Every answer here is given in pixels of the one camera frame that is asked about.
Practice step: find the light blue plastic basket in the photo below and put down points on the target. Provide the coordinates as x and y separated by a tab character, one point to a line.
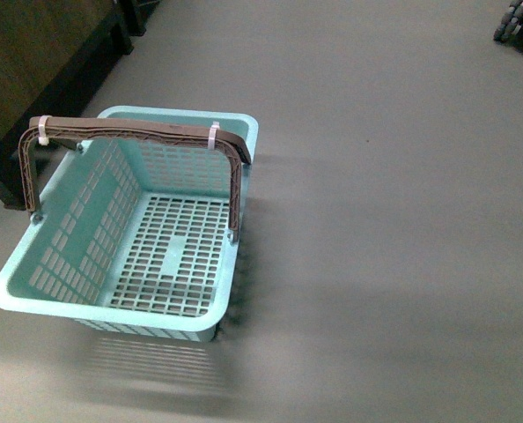
131	236

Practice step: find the white zip tie right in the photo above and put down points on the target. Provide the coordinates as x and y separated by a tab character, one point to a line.
212	136

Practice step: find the dark wooden display stand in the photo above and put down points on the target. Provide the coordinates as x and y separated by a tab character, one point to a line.
43	44

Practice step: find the brown basket handle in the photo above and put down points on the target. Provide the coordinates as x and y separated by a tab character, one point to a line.
70	132

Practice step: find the white zip tie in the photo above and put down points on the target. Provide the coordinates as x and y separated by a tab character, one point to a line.
43	138
212	136

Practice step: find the white zip tie left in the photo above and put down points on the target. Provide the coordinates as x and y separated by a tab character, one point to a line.
43	138

